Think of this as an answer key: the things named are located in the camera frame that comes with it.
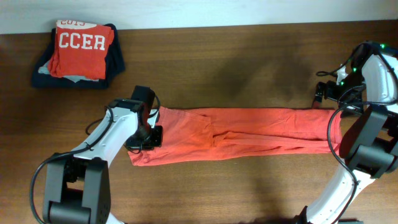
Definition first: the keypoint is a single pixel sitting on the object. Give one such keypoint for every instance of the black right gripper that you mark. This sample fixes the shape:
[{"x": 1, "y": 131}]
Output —
[{"x": 329, "y": 87}]

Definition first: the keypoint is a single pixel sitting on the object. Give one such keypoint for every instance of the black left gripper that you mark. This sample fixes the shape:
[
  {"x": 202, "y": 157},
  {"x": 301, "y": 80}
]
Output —
[{"x": 157, "y": 140}]

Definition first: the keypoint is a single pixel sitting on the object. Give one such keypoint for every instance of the red McKinney Boyd t-shirt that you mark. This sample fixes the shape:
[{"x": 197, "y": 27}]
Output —
[{"x": 214, "y": 134}]

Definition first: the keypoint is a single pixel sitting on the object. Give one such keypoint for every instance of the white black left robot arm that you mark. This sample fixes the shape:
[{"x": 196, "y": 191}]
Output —
[{"x": 77, "y": 187}]

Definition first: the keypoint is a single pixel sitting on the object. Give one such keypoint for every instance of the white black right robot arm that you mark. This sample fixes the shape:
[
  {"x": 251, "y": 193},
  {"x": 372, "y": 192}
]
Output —
[{"x": 367, "y": 151}]

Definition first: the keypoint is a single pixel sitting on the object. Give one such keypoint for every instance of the folded navy blue shirt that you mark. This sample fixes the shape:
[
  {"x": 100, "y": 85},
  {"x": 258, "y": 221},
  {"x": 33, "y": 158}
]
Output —
[{"x": 114, "y": 66}]

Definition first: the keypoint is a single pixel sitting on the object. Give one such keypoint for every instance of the folded red soccer shirt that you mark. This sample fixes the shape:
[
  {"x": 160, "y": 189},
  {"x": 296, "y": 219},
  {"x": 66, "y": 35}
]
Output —
[{"x": 80, "y": 50}]

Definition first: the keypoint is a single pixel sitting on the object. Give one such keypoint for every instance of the folded light blue shirt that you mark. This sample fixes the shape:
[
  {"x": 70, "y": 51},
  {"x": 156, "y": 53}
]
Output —
[{"x": 74, "y": 78}]

